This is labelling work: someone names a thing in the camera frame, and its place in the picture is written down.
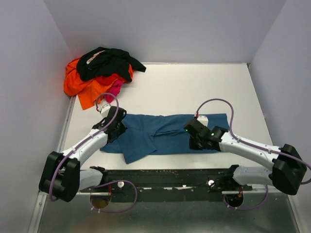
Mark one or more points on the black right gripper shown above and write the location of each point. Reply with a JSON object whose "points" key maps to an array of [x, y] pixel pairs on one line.
{"points": [[194, 146]]}

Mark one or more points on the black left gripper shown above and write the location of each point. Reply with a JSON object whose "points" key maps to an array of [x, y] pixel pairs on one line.
{"points": [[122, 129]]}

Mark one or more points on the teal blue t shirt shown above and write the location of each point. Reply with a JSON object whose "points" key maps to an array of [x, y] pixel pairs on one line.
{"points": [[152, 135]]}

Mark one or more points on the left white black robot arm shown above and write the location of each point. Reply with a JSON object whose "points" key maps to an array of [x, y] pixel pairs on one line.
{"points": [[73, 165]]}

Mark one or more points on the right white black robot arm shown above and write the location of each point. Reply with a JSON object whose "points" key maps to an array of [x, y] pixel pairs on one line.
{"points": [[281, 167]]}

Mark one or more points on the magenta pink t shirt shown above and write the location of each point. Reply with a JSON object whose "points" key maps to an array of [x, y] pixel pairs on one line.
{"points": [[114, 90]]}

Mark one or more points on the orange t shirt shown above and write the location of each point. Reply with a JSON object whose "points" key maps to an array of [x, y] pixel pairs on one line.
{"points": [[87, 91]]}

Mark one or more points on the red t shirt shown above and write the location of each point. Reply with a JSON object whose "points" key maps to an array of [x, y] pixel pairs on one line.
{"points": [[109, 80]]}

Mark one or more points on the black t shirt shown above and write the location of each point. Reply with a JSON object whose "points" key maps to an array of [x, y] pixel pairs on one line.
{"points": [[106, 62]]}

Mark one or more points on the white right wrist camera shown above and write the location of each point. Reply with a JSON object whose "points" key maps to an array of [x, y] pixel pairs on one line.
{"points": [[203, 120]]}

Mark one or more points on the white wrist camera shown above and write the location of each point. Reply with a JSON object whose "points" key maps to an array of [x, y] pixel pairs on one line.
{"points": [[105, 108], [203, 120]]}

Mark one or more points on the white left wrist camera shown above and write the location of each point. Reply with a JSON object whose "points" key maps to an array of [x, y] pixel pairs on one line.
{"points": [[105, 108]]}

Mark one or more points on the aluminium frame rail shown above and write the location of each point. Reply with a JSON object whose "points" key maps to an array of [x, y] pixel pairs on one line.
{"points": [[274, 187]]}

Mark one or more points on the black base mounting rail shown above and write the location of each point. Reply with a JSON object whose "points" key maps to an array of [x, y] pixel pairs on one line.
{"points": [[132, 194]]}

